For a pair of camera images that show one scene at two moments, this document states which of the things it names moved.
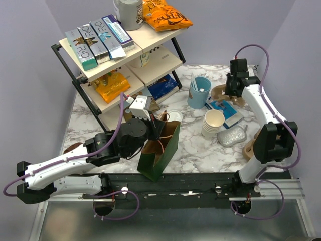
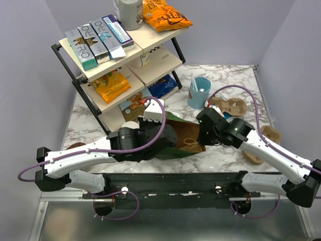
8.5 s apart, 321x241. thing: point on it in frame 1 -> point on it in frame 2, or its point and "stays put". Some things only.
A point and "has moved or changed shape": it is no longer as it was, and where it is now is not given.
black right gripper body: x=228 y=91 -> x=208 y=137
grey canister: x=130 y=13 stays put
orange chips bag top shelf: x=161 y=17 stays put
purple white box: x=126 y=41 stays put
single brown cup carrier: x=218 y=93 has moved or changed shape
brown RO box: x=96 y=46 stays put
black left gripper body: x=127 y=154 -> x=148 y=125
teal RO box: x=84 y=51 stays put
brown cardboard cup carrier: x=249 y=148 -> x=271 y=132
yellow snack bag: x=111 y=85 stays put
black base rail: x=203 y=190 stays put
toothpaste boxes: x=115 y=50 stays put
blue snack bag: x=162 y=86 stays put
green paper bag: x=155 y=154 has moved or changed shape
